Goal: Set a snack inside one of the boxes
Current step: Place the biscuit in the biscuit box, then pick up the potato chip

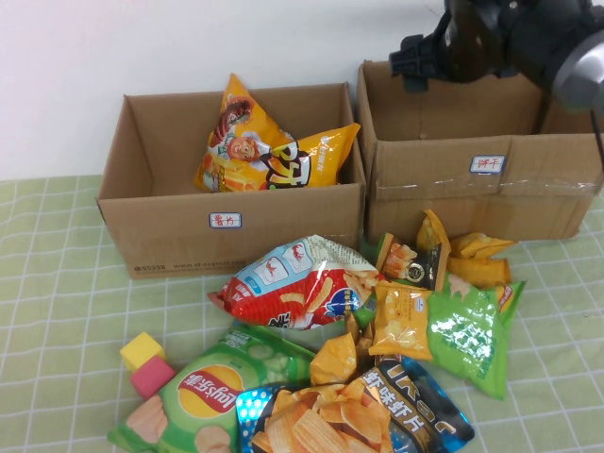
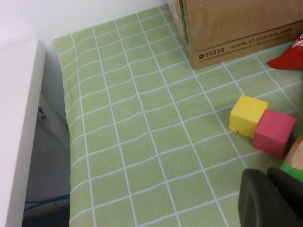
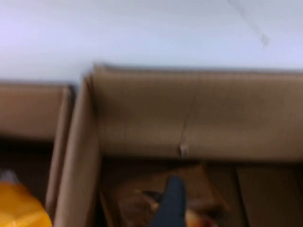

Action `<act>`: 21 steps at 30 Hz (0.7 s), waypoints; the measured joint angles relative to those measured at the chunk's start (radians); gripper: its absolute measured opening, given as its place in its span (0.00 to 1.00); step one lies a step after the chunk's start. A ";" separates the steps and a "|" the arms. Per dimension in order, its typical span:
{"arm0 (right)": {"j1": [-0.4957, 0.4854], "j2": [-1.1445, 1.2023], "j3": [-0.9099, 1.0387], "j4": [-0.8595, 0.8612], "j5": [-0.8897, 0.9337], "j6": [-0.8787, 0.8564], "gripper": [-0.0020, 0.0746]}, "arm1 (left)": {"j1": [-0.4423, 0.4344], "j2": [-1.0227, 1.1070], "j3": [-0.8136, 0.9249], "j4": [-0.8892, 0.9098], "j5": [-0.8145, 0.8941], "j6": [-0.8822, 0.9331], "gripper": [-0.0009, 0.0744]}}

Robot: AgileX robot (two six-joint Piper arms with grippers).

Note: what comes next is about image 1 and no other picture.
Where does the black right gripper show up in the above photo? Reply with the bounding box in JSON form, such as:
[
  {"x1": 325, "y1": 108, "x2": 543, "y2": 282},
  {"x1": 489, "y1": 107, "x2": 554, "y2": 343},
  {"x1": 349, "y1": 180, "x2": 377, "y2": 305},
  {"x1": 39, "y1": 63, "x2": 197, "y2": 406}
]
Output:
[{"x1": 389, "y1": 0, "x2": 513, "y2": 93}]

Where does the small yellow snack packet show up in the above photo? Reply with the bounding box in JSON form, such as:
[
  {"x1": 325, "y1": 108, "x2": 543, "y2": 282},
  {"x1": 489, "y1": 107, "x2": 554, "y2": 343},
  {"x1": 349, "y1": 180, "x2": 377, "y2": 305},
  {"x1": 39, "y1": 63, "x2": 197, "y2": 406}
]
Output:
[
  {"x1": 309, "y1": 331, "x2": 358, "y2": 386},
  {"x1": 445, "y1": 257, "x2": 513, "y2": 290},
  {"x1": 447, "y1": 232, "x2": 515, "y2": 260},
  {"x1": 414, "y1": 209, "x2": 449, "y2": 251}
]

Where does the yellow foam cube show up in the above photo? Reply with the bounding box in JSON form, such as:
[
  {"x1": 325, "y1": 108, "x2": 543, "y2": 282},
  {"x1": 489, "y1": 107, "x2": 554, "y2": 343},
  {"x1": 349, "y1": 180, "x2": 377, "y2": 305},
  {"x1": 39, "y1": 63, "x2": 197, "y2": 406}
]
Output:
[{"x1": 119, "y1": 331, "x2": 167, "y2": 374}]

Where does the taped cardboard box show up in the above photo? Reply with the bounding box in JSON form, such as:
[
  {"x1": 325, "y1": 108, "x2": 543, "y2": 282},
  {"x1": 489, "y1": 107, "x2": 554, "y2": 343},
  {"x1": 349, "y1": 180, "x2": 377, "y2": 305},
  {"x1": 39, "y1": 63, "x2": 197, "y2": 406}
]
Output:
[{"x1": 356, "y1": 59, "x2": 604, "y2": 246}]

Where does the white label on taped box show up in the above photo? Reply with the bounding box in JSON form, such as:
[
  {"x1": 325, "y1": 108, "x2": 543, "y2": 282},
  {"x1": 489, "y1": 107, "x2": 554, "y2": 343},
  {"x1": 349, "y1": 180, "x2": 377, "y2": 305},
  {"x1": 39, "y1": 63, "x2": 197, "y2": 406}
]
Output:
[{"x1": 470, "y1": 155, "x2": 506, "y2": 174}]

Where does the cardboard box with F2 print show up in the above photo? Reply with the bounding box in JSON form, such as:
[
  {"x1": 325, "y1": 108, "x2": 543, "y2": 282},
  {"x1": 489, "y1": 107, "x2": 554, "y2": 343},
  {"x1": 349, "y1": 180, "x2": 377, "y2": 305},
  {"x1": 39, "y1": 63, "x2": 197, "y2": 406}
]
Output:
[{"x1": 95, "y1": 82, "x2": 367, "y2": 280}]

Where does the small black chip packet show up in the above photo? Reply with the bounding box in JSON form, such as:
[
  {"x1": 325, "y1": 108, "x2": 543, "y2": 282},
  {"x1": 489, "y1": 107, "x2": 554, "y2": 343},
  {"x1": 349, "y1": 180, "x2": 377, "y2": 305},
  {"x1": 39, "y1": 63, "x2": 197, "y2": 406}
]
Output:
[{"x1": 376, "y1": 231, "x2": 452, "y2": 292}]

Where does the red shrimp stick bag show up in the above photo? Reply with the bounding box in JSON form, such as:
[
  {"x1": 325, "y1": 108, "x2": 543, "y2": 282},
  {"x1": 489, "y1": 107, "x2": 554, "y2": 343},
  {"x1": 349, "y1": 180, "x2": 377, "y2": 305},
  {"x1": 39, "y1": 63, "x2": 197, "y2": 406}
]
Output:
[{"x1": 208, "y1": 234, "x2": 381, "y2": 331}]

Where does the yellow cracker packet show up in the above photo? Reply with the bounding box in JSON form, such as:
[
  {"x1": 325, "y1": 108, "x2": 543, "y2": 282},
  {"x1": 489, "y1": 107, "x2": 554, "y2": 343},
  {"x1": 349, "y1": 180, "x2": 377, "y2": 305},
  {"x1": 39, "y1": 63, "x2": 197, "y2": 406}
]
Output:
[{"x1": 367, "y1": 281, "x2": 434, "y2": 362}]

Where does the green cucumber Lay's bag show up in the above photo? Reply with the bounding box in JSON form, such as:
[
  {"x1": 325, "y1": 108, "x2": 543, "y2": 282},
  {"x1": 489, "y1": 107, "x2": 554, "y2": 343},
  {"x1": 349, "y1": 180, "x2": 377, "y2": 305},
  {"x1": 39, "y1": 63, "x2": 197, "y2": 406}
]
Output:
[{"x1": 106, "y1": 323, "x2": 316, "y2": 453}]

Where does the blue black shrimp chip bag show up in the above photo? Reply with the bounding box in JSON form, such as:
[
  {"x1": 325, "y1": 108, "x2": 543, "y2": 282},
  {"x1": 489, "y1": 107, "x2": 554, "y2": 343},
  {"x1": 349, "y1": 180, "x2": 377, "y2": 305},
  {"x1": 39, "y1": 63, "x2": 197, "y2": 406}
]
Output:
[{"x1": 234, "y1": 354, "x2": 476, "y2": 453}]

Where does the pink foam cube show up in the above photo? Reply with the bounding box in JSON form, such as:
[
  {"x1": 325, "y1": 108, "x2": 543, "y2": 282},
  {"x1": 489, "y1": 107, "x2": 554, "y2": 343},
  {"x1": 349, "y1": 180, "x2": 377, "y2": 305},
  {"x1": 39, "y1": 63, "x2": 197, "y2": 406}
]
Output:
[{"x1": 129, "y1": 355, "x2": 176, "y2": 402}]

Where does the small golden snack packet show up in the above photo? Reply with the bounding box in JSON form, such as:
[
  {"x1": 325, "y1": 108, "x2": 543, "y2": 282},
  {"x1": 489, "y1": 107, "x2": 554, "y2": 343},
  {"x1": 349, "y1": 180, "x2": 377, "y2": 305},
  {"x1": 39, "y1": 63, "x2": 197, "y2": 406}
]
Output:
[{"x1": 343, "y1": 313, "x2": 377, "y2": 355}]

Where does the light green Lay's bag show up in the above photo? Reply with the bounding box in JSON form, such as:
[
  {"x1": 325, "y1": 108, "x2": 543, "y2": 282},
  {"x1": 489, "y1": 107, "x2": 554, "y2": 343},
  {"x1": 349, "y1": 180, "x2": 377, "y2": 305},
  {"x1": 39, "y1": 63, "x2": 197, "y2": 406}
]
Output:
[{"x1": 356, "y1": 230, "x2": 528, "y2": 401}]

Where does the yellow chip bag with chef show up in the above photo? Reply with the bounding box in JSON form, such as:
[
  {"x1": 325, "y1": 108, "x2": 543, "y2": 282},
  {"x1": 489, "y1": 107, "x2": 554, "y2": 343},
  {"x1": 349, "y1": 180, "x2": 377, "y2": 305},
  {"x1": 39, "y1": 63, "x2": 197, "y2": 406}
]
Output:
[{"x1": 193, "y1": 73, "x2": 296, "y2": 193}]

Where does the green checked tablecloth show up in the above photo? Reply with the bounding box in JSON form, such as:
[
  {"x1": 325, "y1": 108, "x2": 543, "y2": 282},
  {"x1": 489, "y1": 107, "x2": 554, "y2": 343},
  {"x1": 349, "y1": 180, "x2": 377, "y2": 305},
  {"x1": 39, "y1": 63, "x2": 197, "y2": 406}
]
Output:
[{"x1": 0, "y1": 175, "x2": 604, "y2": 453}]

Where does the white label on F2 box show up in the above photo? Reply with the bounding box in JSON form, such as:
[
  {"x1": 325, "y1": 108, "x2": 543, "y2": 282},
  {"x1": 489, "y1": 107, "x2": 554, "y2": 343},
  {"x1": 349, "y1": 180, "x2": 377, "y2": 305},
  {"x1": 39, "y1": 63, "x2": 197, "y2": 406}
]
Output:
[{"x1": 209, "y1": 211, "x2": 243, "y2": 230}]

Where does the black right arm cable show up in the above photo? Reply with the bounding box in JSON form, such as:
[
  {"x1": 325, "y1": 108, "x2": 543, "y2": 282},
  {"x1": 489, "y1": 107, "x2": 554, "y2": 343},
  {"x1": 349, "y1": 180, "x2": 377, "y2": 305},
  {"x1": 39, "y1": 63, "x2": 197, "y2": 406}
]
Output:
[{"x1": 584, "y1": 106, "x2": 604, "y2": 190}]

